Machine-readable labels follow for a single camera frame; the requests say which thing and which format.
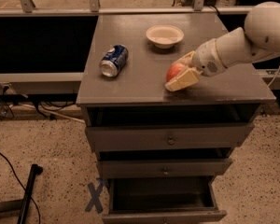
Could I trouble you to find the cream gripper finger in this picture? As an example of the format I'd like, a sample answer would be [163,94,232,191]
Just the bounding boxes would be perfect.
[165,67,201,91]
[175,51,195,67]

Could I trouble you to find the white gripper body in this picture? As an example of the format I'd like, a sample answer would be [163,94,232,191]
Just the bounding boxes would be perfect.
[192,39,227,77]

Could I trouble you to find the red apple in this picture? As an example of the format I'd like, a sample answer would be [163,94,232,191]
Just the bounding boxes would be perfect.
[166,63,186,82]

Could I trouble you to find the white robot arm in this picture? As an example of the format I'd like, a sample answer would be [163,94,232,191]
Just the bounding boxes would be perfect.
[165,2,280,91]

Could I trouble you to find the grey top drawer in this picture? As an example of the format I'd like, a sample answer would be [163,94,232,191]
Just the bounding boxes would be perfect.
[86,104,259,152]

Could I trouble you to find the grey drawer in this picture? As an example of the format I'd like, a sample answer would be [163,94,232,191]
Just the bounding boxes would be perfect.
[86,104,259,152]
[97,148,232,178]
[103,176,227,224]

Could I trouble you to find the grey drawer cabinet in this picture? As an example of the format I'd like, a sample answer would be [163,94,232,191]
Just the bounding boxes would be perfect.
[76,13,277,224]

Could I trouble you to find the grey middle drawer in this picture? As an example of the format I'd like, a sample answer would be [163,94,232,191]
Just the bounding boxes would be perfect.
[97,148,232,178]

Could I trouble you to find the grey bottom drawer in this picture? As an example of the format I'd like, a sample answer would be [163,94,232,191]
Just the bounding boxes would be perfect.
[103,176,227,224]

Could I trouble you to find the white paper bowl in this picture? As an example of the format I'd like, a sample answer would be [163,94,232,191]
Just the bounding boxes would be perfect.
[146,25,184,49]

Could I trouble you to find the blue crushed soda can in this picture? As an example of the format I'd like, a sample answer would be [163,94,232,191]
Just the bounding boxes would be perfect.
[99,45,129,77]

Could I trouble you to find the grey metal railing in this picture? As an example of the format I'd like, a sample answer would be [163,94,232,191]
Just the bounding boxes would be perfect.
[0,0,280,18]

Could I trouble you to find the black metal stand leg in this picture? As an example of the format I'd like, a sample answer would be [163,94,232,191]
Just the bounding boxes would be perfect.
[0,164,43,224]

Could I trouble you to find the white cable on right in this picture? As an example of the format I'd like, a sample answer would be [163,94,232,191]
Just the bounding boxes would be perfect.
[266,59,280,89]

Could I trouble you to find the black floor cable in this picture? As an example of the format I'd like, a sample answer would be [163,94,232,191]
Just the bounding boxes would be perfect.
[0,145,42,224]

